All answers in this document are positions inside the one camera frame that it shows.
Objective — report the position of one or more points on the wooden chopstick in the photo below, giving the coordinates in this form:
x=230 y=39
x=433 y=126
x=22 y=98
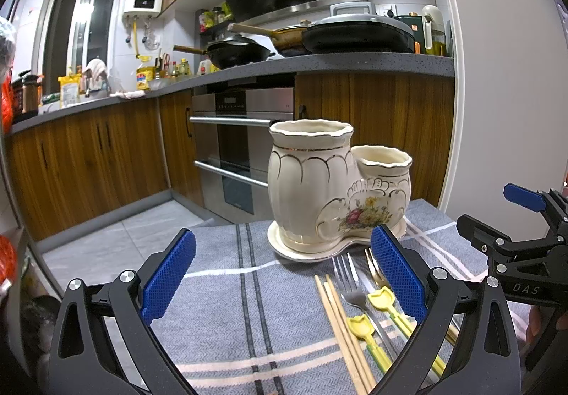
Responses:
x=353 y=341
x=340 y=334

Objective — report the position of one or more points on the gold fork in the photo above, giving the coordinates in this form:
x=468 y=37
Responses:
x=381 y=281

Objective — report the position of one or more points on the yellow oil bottle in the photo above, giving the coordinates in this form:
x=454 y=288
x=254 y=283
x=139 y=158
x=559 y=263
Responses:
x=145 y=73

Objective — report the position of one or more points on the brown pan wooden handle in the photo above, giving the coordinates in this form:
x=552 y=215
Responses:
x=287 y=41

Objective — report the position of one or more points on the red plastic bag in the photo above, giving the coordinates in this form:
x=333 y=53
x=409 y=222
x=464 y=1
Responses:
x=6 y=106

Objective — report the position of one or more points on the large black lidded pan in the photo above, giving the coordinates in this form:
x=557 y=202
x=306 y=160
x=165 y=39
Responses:
x=358 y=32

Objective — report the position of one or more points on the built-in steel oven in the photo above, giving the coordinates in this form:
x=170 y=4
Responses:
x=233 y=144

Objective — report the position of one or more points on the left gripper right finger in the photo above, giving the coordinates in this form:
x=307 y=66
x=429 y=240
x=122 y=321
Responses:
x=485 y=358

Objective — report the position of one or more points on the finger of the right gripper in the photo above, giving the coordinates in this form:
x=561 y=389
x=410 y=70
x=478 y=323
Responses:
x=482 y=237
x=526 y=198

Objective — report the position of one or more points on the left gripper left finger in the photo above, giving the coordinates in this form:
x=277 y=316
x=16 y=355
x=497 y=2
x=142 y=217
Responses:
x=82 y=357

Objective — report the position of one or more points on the kitchen window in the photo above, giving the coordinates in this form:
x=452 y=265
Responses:
x=74 y=32

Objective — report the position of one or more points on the silver steel fork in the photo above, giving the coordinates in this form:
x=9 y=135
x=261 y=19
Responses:
x=352 y=291

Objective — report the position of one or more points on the yellow tulip plastic spoon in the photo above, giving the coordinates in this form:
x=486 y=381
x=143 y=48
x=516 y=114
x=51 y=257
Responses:
x=362 y=328

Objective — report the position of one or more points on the grey plaid table cloth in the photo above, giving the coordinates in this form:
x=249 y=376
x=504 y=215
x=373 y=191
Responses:
x=243 y=320

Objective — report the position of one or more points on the dark thermos jar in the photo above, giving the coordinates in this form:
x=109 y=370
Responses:
x=27 y=94

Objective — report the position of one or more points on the grey kitchen countertop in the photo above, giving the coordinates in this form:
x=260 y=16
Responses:
x=341 y=63

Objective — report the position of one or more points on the wooden lower cabinets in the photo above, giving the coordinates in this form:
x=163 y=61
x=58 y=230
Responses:
x=92 y=164

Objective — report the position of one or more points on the white oil dispenser bottle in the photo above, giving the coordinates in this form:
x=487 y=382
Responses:
x=434 y=31

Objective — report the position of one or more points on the yellow food package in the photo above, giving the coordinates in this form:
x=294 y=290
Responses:
x=70 y=86

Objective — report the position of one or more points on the cream ceramic utensil holder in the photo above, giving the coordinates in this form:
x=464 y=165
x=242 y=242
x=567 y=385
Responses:
x=327 y=194

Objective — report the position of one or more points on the black wok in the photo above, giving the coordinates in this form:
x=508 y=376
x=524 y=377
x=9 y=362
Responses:
x=230 y=51

